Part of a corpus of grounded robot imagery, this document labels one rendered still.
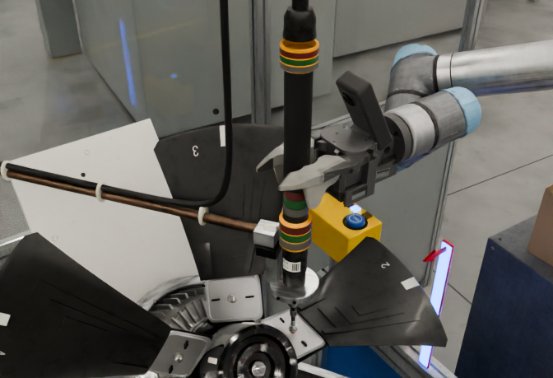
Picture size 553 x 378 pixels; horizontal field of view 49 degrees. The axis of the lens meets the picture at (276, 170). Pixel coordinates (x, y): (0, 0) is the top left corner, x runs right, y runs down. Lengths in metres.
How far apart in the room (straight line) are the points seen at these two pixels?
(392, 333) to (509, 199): 2.50
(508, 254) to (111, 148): 0.89
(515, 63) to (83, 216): 0.74
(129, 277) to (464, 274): 2.04
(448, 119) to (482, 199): 2.52
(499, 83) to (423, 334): 0.41
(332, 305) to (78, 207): 0.45
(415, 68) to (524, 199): 2.49
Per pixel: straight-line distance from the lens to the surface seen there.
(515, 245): 1.48
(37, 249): 0.78
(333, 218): 1.34
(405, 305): 1.04
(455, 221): 3.19
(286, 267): 0.83
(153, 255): 1.10
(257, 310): 0.89
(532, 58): 0.99
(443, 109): 0.88
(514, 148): 3.91
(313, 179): 0.72
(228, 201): 0.90
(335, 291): 1.01
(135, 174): 1.11
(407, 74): 1.03
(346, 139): 0.79
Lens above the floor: 1.89
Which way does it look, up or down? 33 degrees down
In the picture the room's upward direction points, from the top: straight up
